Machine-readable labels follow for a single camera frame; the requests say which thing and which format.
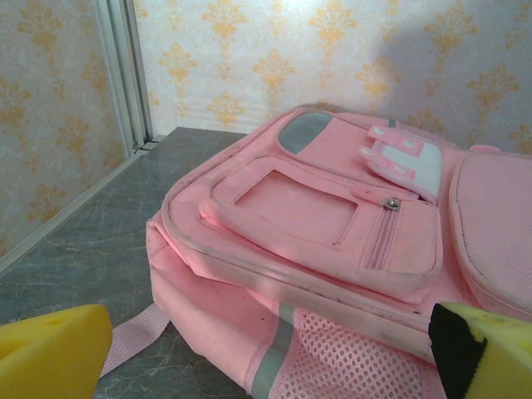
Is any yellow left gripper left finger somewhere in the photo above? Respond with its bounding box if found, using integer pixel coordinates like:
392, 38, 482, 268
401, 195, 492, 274
0, 303, 114, 399

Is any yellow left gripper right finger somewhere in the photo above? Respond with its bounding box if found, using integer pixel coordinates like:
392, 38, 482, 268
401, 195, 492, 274
427, 300, 532, 399

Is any pink student backpack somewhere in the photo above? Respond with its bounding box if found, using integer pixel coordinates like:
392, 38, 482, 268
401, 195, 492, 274
145, 102, 532, 399

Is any aluminium table edge rail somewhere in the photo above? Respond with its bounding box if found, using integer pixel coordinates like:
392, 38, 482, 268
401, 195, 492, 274
0, 143, 145, 278

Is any aluminium frame corner post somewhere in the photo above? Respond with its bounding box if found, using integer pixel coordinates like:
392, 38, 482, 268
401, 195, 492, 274
94, 0, 158, 157

